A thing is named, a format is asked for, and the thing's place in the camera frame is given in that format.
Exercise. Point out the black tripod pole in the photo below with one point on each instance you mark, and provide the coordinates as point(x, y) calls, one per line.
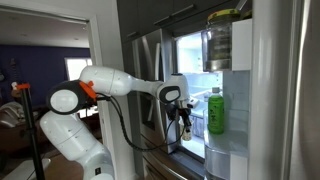
point(31, 129)

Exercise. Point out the clear door shelf bin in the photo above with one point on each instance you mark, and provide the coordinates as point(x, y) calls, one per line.
point(226, 155)

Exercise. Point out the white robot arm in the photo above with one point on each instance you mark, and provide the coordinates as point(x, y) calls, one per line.
point(70, 135)

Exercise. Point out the glass jar yellow lid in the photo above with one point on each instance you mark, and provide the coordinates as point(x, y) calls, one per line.
point(217, 40)

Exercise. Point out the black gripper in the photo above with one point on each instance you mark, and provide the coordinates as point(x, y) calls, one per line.
point(174, 112)

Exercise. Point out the bottom freezer drawer handle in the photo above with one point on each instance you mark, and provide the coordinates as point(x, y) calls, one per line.
point(161, 166)

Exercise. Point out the green tea bottle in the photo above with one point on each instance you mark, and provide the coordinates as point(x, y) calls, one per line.
point(216, 112)

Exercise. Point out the vertical steel door handle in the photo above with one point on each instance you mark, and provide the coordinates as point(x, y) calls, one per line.
point(156, 75)

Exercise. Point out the polka dot paper cup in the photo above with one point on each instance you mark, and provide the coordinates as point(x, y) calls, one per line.
point(186, 133)

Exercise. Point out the open fridge right door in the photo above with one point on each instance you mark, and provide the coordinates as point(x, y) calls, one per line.
point(272, 89)

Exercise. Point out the stainless steel fridge left door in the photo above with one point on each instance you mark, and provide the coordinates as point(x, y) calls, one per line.
point(144, 49)

